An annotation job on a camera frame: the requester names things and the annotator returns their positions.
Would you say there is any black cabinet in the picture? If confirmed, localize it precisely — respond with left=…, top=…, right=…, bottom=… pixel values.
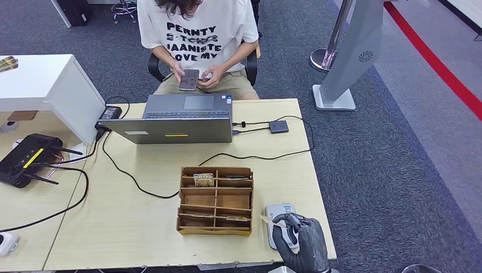
left=56, top=0, right=93, bottom=27

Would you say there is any short black hub cable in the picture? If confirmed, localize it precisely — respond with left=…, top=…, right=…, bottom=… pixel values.
left=232, top=127, right=271, bottom=135

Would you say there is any grey round base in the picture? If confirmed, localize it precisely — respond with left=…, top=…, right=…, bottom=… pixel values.
left=402, top=264, right=443, bottom=273

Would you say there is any person's left hand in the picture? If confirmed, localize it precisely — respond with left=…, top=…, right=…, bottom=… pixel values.
left=198, top=64, right=227, bottom=90

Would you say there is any black office chair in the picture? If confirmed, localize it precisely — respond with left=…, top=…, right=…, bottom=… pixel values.
left=147, top=0, right=261, bottom=86

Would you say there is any white paper slip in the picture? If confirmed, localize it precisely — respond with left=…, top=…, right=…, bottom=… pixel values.
left=69, top=143, right=88, bottom=164

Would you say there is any small black hub box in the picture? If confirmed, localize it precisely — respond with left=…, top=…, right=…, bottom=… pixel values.
left=268, top=120, right=289, bottom=134

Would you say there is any brown cardboard piece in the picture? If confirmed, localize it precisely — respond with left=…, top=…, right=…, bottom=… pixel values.
left=7, top=110, right=38, bottom=122

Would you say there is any round white device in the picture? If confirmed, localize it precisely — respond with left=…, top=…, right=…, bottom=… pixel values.
left=0, top=120, right=19, bottom=134

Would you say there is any black router with antennas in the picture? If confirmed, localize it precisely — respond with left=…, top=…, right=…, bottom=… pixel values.
left=0, top=134, right=84, bottom=189

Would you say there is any grey open laptop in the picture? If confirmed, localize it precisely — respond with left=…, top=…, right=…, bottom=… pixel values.
left=98, top=93, right=234, bottom=145

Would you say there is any long black looping cable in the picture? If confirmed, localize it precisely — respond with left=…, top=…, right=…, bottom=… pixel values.
left=95, top=114, right=315, bottom=200

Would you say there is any dark smartphone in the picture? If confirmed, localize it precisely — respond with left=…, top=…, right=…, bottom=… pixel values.
left=178, top=69, right=200, bottom=92

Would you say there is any person's right hand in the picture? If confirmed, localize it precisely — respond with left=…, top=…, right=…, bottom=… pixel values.
left=171, top=61, right=186, bottom=83

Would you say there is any patterned gold card stack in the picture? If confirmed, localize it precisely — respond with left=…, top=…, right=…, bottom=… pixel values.
left=0, top=56, right=18, bottom=72

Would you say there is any person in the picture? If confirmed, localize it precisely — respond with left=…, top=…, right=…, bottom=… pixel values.
left=136, top=0, right=260, bottom=101

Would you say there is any chrome stanchion post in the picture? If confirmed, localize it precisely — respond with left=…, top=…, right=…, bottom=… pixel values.
left=310, top=0, right=355, bottom=72

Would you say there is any black adapter cable loop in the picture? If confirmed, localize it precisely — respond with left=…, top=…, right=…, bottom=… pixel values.
left=105, top=96, right=131, bottom=121

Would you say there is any white power strip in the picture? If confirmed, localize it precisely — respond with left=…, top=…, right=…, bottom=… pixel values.
left=0, top=232, right=19, bottom=258

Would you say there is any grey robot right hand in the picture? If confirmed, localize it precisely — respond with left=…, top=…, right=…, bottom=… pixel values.
left=272, top=213, right=331, bottom=273

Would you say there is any thick black curved cable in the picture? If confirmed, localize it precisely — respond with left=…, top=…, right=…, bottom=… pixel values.
left=0, top=166, right=90, bottom=234

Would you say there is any wooden card organizer box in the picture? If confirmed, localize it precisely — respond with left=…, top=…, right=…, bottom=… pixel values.
left=176, top=167, right=254, bottom=237

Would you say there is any black laptop power adapter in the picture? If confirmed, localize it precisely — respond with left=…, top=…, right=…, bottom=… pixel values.
left=98, top=106, right=123, bottom=121

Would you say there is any chrome stool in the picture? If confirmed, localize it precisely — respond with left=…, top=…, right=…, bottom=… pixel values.
left=111, top=0, right=138, bottom=24

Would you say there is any grey kiosk stand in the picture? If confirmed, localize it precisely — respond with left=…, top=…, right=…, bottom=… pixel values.
left=312, top=0, right=385, bottom=111

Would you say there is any white card reader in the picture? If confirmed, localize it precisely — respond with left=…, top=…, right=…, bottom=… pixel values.
left=264, top=203, right=300, bottom=251

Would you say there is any black plug cable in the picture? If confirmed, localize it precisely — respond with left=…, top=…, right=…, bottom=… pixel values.
left=32, top=126, right=111, bottom=167

